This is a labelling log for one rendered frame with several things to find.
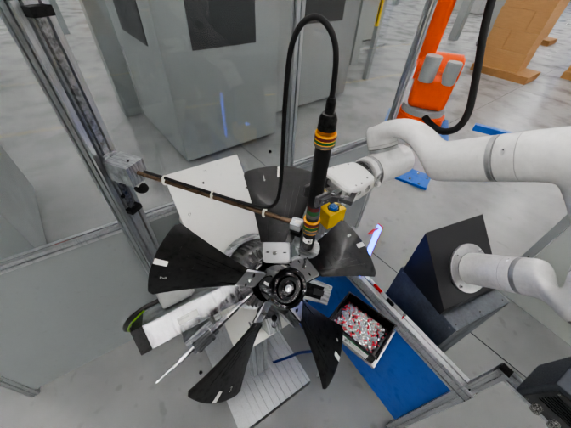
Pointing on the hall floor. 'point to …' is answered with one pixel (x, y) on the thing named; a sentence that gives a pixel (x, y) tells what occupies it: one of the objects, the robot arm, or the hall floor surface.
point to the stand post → (258, 358)
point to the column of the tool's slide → (141, 240)
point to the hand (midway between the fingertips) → (315, 194)
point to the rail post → (426, 410)
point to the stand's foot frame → (268, 403)
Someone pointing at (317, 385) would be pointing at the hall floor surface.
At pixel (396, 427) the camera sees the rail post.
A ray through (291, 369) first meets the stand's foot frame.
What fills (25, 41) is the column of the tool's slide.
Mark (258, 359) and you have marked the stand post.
